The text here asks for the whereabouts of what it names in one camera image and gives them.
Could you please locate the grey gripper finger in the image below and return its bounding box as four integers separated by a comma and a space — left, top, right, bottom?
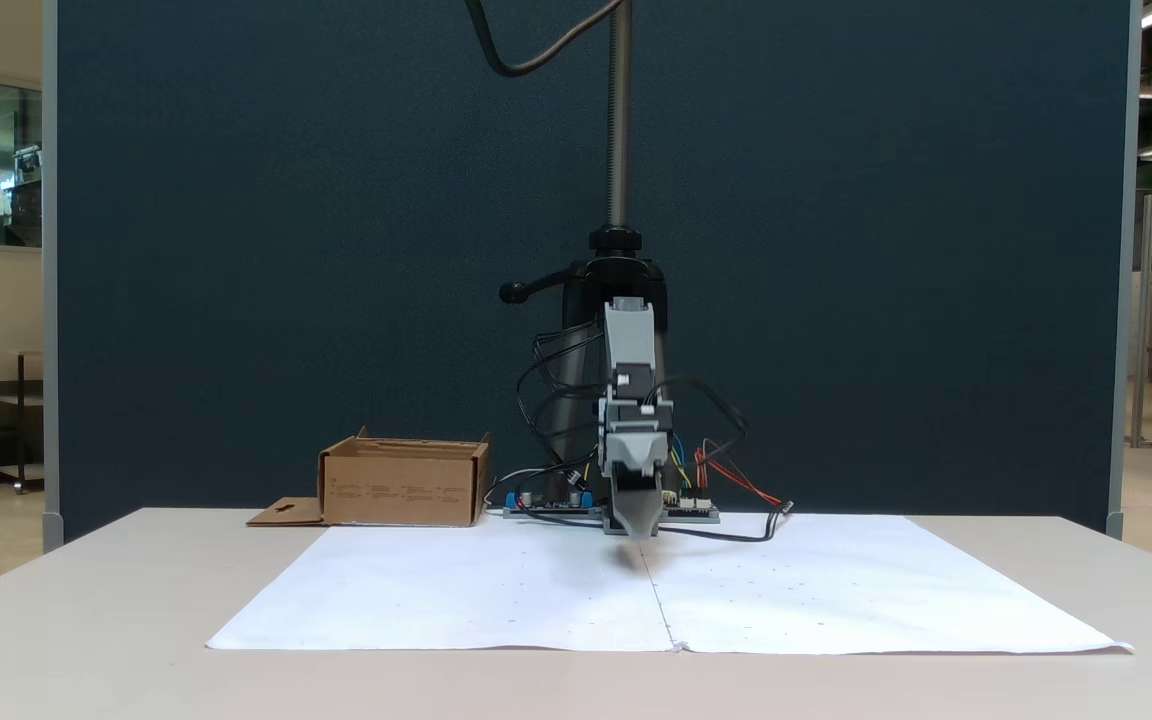
636, 470, 663, 541
606, 465, 639, 539

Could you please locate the blue circuit board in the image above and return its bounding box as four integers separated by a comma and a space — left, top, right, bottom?
504, 488, 597, 519

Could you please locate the white paper sheet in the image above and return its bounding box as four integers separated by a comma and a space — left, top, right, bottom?
636, 513, 1135, 657
206, 522, 677, 653

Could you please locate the brown cardboard box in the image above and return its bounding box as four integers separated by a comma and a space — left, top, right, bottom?
246, 427, 493, 529

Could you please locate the metal threaded stand pole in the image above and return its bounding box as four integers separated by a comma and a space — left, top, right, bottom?
608, 0, 633, 231

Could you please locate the dark blue partition panel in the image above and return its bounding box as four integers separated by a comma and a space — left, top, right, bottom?
41, 0, 1143, 553

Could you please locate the dark metal cart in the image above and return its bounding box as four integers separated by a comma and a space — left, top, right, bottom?
0, 348, 45, 496

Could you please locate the circuit board with coloured wires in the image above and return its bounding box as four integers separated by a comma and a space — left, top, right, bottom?
658, 493, 722, 524

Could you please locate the black cable with white connector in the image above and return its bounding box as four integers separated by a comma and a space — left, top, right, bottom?
658, 500, 795, 544

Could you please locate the orange red wire bundle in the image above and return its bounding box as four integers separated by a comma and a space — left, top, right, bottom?
694, 438, 787, 508

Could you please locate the black looped servo cable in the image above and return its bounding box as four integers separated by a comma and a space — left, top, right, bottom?
516, 325, 607, 471
656, 377, 749, 463

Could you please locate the black camera cable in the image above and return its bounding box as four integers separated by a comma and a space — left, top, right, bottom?
464, 0, 629, 79

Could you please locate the framed wall window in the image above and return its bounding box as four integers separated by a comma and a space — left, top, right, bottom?
0, 67, 44, 258

